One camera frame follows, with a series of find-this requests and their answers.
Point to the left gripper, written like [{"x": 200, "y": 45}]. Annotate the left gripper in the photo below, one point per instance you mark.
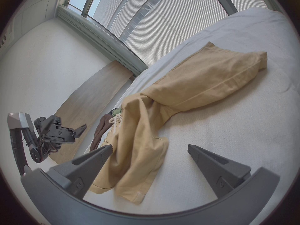
[{"x": 59, "y": 135}]

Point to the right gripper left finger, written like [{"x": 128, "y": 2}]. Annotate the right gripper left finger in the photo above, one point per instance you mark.
[{"x": 79, "y": 174}]

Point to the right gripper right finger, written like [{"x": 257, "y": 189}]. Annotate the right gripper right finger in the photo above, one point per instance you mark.
[{"x": 220, "y": 174}]

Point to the tan shorts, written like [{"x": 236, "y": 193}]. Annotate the tan shorts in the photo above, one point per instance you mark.
[{"x": 199, "y": 78}]

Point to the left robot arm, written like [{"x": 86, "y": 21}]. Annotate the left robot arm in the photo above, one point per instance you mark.
[{"x": 17, "y": 121}]

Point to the bed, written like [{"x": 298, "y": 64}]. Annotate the bed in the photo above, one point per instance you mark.
[{"x": 234, "y": 102}]

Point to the dark brown garment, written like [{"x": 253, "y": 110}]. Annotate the dark brown garment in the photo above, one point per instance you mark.
[{"x": 103, "y": 130}]

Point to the green garment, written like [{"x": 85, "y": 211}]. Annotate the green garment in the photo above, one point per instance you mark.
[{"x": 116, "y": 111}]

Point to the grey-green curtain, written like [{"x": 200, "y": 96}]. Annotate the grey-green curtain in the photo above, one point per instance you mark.
[{"x": 105, "y": 39}]

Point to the window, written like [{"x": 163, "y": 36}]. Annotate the window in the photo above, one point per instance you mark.
[{"x": 175, "y": 20}]

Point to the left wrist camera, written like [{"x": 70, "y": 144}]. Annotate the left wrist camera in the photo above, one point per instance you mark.
[{"x": 56, "y": 120}]

